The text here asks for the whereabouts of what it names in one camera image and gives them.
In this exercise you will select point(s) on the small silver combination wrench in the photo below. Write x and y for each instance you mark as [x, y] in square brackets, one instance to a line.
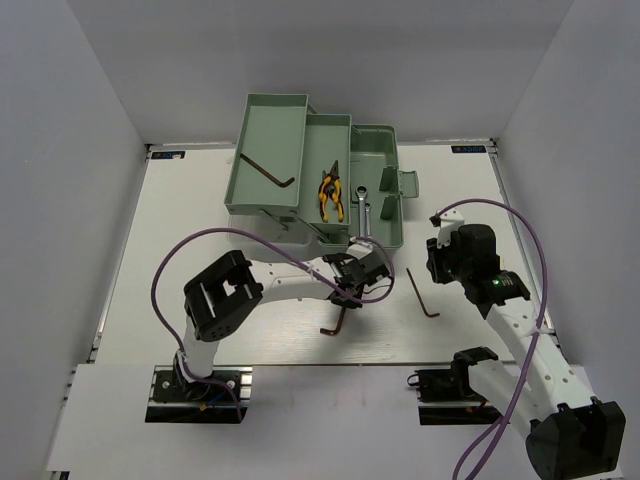
[367, 220]

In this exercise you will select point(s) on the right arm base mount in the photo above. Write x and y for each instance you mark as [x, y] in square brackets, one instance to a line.
[445, 396]

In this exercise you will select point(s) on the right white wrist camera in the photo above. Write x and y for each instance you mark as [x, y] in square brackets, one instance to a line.
[447, 223]

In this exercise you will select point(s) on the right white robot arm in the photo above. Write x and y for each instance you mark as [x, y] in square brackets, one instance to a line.
[568, 432]

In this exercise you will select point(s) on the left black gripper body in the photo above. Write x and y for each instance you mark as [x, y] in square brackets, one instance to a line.
[354, 301]

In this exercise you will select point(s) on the left blue table label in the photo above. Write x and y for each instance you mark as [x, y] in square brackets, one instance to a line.
[166, 155]

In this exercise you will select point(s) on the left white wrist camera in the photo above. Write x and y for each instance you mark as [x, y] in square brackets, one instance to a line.
[360, 245]

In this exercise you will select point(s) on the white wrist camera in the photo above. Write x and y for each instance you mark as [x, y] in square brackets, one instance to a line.
[447, 223]
[360, 245]

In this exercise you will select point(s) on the yellow needle-nose pliers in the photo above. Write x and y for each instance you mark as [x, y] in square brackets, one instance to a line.
[336, 197]

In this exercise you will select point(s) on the thin brown hex key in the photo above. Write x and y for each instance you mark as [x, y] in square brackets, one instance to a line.
[267, 174]

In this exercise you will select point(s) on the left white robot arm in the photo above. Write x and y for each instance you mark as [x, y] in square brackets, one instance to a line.
[221, 297]

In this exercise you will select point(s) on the green plastic toolbox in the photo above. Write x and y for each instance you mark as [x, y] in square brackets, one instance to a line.
[318, 174]

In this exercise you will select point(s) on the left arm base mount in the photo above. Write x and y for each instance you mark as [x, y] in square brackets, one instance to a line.
[173, 400]

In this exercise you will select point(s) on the long brown hex key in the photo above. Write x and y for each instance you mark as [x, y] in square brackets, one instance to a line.
[338, 326]

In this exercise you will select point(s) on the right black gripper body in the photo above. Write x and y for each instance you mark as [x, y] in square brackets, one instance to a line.
[447, 265]

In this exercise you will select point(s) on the brown hex key right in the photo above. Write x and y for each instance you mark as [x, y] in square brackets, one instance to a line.
[420, 299]

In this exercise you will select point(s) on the large silver ratchet wrench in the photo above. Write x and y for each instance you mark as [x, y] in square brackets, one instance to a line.
[361, 194]

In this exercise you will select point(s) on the yellow combination pliers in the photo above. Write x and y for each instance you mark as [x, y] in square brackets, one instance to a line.
[325, 192]

